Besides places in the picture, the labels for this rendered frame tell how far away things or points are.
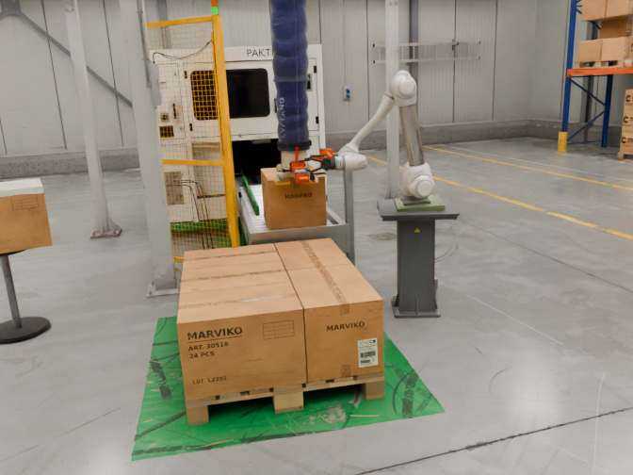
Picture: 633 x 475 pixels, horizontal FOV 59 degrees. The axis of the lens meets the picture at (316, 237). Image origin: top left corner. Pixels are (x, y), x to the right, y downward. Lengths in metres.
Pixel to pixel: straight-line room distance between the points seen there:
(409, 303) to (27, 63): 10.10
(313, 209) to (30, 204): 1.85
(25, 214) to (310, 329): 2.12
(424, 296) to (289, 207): 1.11
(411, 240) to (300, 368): 1.36
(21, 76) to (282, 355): 10.53
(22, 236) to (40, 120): 8.66
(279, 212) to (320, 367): 1.43
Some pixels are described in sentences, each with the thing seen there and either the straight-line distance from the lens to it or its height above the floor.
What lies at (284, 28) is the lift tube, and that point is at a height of 1.91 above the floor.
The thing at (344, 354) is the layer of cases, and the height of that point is 0.27.
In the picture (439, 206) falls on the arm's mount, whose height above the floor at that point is 0.78.
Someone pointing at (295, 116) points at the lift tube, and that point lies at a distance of 3.73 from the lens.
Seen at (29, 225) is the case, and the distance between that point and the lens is 4.09.
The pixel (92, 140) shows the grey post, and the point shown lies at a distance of 6.71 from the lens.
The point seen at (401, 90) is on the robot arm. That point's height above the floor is 1.52.
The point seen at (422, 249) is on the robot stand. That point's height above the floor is 0.48.
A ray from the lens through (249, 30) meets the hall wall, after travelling 12.76.
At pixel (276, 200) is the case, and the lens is 3.94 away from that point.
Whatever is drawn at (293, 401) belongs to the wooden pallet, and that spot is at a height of 0.06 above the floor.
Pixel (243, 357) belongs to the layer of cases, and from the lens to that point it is 2.80.
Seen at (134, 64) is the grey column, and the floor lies 1.77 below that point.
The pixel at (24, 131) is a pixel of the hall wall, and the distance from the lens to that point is 12.73.
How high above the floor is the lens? 1.59
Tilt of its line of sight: 15 degrees down
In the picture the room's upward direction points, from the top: 3 degrees counter-clockwise
